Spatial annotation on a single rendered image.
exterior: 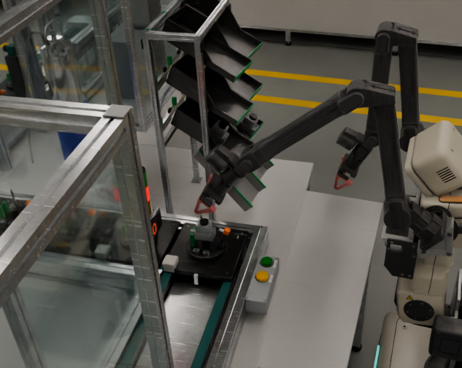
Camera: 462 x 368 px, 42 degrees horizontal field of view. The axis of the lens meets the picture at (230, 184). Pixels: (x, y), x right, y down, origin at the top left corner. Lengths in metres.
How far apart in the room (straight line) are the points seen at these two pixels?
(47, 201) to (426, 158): 1.39
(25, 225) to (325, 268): 1.63
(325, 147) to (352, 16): 1.71
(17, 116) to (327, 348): 1.33
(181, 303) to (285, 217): 0.62
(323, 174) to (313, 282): 2.05
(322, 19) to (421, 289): 3.93
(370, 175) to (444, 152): 2.29
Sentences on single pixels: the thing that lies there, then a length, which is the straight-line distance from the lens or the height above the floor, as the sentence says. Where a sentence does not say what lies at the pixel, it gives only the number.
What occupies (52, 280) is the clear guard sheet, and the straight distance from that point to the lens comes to 0.72.
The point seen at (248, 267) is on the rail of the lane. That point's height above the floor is 0.95.
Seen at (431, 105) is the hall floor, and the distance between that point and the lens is 5.04.
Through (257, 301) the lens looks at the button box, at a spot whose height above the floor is 0.96.
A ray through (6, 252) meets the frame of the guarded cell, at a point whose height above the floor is 1.99.
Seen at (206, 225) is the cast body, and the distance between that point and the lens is 2.02.
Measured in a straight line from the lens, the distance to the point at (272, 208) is 2.43.
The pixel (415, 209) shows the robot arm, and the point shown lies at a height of 1.26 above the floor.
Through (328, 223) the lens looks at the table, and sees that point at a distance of 2.37.
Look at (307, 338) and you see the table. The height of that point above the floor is 0.86.
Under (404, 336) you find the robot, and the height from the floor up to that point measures 0.28.
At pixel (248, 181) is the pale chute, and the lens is 2.29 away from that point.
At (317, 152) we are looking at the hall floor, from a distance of 4.33.
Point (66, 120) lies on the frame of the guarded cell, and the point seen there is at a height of 1.98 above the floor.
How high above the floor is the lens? 2.38
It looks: 36 degrees down
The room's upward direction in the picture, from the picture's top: 3 degrees counter-clockwise
